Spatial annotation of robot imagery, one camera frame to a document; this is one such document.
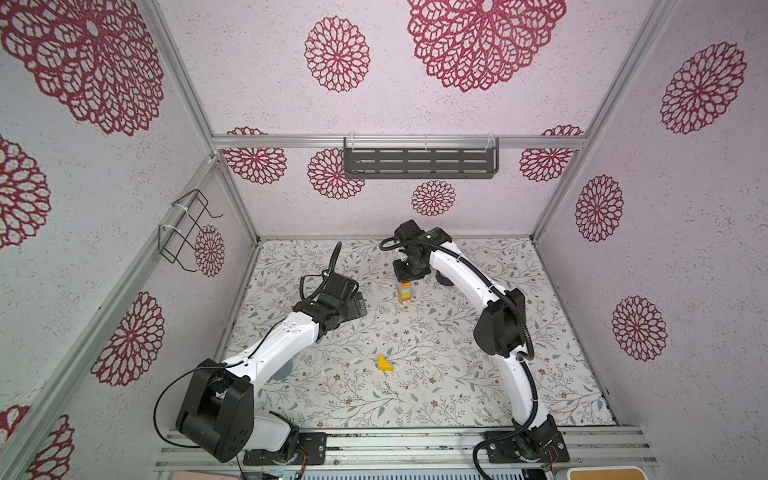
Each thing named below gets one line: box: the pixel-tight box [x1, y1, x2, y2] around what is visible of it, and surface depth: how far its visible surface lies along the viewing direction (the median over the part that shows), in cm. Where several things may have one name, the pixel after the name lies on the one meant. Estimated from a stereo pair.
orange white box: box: [567, 466, 649, 480], surface depth 67 cm
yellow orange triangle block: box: [377, 354, 394, 371], surface depth 89 cm
